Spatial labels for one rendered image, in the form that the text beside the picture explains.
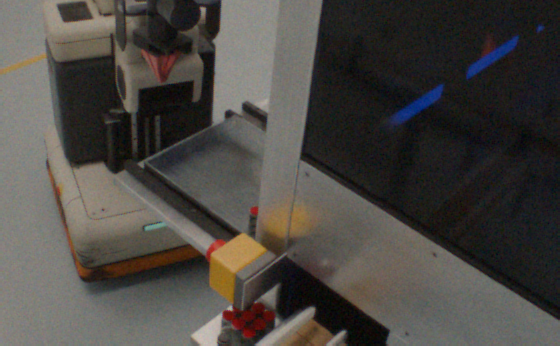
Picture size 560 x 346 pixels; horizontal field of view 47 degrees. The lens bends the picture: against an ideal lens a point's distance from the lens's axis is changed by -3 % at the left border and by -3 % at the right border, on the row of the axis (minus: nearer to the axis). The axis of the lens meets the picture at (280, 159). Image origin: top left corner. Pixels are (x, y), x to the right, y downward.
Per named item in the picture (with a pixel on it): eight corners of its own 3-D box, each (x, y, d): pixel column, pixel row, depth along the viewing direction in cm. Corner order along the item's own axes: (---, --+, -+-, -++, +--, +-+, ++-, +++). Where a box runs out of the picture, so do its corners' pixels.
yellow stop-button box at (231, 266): (273, 287, 104) (277, 255, 99) (240, 312, 99) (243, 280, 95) (239, 261, 107) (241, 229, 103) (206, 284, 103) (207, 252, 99)
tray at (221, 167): (354, 201, 134) (357, 187, 132) (268, 266, 118) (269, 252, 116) (234, 126, 151) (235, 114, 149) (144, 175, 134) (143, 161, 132)
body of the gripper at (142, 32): (166, 59, 118) (166, 21, 113) (131, 39, 123) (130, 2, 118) (194, 48, 122) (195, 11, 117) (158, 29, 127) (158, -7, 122)
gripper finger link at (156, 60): (156, 92, 124) (156, 48, 118) (133, 77, 127) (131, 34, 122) (184, 80, 128) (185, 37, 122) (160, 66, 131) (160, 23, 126)
